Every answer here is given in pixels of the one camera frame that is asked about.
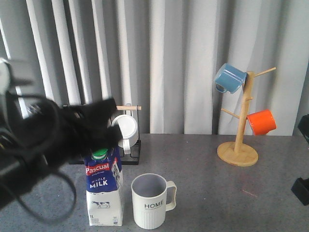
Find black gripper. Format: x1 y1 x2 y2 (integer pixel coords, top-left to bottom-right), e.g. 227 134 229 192
44 98 123 169

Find Pascual whole milk carton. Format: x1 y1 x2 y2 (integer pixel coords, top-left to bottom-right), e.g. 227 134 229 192
84 147 124 226

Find white HOME mug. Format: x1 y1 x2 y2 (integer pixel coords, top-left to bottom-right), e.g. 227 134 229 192
131 173 177 230

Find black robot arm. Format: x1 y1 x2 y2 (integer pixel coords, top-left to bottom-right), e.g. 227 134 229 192
0 58 122 207

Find white ribbed hanging mug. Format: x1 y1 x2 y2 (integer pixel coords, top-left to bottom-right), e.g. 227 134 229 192
112 115 138 155

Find grey pleated curtain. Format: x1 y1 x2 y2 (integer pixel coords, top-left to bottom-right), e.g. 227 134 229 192
0 0 309 136

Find blue enamel mug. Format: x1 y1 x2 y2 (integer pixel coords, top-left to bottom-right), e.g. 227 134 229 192
214 63 247 94

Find wooden mug tree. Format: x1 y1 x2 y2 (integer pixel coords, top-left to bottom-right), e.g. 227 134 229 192
217 67 277 167

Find orange enamel mug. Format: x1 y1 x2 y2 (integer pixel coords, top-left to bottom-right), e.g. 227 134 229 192
247 109 277 135

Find black wire mug rack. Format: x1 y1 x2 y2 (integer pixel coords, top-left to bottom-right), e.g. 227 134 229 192
62 103 142 166

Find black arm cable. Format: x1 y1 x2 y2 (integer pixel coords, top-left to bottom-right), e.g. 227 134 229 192
4 91 77 224

